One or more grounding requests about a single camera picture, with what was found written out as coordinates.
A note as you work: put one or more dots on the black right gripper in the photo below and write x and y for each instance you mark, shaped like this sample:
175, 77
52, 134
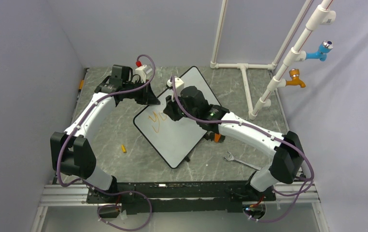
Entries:
169, 109

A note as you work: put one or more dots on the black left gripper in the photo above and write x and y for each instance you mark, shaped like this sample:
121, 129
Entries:
148, 97

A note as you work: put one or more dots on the white whiteboard black frame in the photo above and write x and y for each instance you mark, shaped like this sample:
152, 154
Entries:
172, 140

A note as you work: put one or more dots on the yellow marker cap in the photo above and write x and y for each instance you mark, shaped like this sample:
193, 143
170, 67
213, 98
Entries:
123, 149

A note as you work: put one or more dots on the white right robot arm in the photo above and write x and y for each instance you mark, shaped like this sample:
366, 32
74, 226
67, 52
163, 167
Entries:
283, 150

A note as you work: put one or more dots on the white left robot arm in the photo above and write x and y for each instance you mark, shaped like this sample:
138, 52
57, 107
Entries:
71, 151

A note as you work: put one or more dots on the silver open-end wrench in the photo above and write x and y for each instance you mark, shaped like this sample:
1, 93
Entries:
229, 157

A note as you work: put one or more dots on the orange tap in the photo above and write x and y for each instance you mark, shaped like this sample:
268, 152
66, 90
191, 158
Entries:
295, 79

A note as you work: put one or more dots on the blue tap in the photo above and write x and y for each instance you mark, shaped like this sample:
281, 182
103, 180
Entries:
321, 54

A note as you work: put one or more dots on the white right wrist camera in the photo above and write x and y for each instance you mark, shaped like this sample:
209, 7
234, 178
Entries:
176, 82

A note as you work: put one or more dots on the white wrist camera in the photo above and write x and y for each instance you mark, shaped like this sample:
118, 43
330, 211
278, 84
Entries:
145, 72
176, 82

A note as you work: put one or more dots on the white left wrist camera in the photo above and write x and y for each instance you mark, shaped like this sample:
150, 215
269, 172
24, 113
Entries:
145, 72

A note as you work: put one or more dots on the orange-black pen at wall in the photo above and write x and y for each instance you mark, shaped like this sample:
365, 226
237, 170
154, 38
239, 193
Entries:
81, 84

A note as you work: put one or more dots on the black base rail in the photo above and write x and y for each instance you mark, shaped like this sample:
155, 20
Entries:
140, 197

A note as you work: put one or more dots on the aluminium frame rail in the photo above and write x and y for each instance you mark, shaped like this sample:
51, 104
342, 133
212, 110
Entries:
79, 195

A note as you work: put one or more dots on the white PVC pipe frame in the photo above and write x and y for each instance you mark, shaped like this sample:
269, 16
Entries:
285, 58

